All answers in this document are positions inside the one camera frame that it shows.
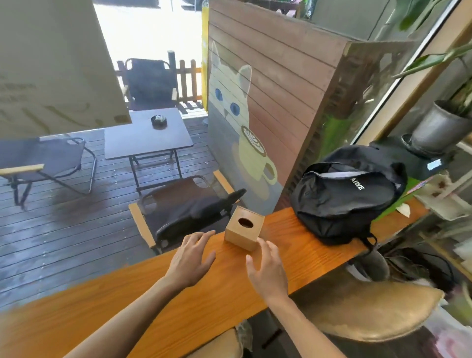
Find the wooden counter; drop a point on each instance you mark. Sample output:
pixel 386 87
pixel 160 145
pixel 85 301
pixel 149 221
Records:
pixel 203 306

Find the white paper stack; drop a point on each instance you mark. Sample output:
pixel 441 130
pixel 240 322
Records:
pixel 442 201

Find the person's left hand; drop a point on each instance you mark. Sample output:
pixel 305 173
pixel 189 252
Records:
pixel 188 263

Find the black folding table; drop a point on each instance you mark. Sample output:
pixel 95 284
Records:
pixel 147 136

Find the tan cushioned stool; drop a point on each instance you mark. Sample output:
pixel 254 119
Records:
pixel 368 310
pixel 217 346

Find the person's left forearm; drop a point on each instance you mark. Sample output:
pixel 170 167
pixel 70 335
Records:
pixel 129 321

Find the wooden cat painting panel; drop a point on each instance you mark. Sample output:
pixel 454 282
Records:
pixel 287 92

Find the wooden tissue box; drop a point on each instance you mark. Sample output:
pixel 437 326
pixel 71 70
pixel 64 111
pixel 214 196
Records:
pixel 239 236

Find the person's right forearm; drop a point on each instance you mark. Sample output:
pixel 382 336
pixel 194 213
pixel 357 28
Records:
pixel 306 332

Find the black ashtray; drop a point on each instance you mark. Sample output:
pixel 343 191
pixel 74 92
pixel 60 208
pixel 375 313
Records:
pixel 159 122

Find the person's right hand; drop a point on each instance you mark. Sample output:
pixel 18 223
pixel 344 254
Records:
pixel 271 280

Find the yellow pillar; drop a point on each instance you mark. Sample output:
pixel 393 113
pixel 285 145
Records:
pixel 205 55

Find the black backpack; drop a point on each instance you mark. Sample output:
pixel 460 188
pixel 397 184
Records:
pixel 332 206

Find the green plant in metal pot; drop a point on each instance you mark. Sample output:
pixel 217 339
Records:
pixel 439 129

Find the wooden picket fence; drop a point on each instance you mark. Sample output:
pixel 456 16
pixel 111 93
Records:
pixel 188 81

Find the white frosted window sticker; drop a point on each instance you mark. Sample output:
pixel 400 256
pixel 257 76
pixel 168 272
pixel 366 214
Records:
pixel 55 66

